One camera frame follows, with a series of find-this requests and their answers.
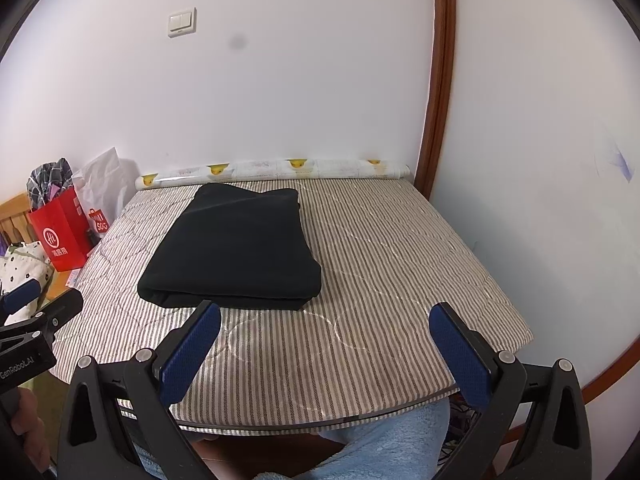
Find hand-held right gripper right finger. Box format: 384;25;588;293
429;302;593;480

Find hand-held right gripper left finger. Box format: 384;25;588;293
57;300;223;480

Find red paper bag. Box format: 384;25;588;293
27;187;92;273

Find person's left hand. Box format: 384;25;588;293
10;389;52;468

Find light blue fluffy pants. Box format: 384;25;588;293
137;402;451;480

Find striped quilted mat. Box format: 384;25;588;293
50;177;533;433

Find brown wooden baseboard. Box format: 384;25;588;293
580;330;640;407

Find white light switch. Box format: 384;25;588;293
167;7;197;39

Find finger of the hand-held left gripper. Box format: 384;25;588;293
0;280;43;325
0;288;85;347

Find white dotted cloth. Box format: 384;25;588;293
0;242;56;326

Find brown wooden door frame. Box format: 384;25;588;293
416;0;458;198

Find black sweatshirt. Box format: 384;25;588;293
137;183;322;311

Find duck print plastic roll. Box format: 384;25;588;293
135;157;412;192

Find wooden headboard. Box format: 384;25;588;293
0;192;38;256

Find white plastic bag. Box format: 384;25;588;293
74;147;138;233

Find plaid cloth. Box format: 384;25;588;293
27;158;75;213

